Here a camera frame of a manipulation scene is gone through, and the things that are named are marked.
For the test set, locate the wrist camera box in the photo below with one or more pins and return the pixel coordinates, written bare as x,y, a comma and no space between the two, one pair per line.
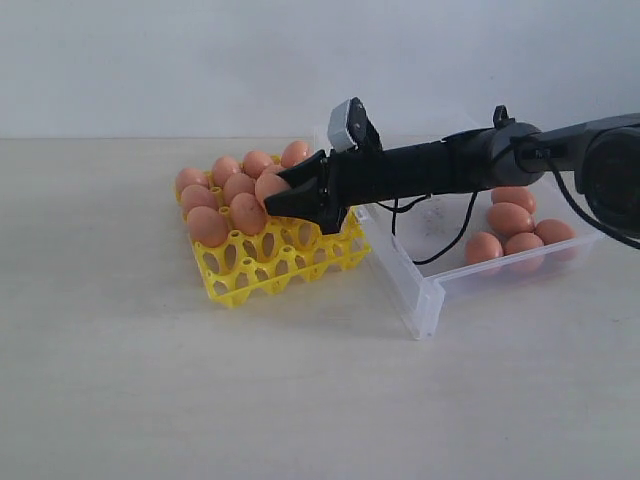
350,128

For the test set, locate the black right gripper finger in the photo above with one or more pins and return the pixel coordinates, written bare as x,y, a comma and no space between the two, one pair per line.
307,201

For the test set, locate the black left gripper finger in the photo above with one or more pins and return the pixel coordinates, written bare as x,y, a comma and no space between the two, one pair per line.
311,174

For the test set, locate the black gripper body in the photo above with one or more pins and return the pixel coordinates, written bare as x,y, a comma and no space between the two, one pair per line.
348,179

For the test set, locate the clear plastic box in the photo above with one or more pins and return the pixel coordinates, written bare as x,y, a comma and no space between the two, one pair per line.
419,256

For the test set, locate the yellow plastic egg tray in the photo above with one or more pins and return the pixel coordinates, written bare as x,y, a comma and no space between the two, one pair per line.
287,249

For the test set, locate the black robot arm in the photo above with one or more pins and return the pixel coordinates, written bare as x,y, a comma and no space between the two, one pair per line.
603,155

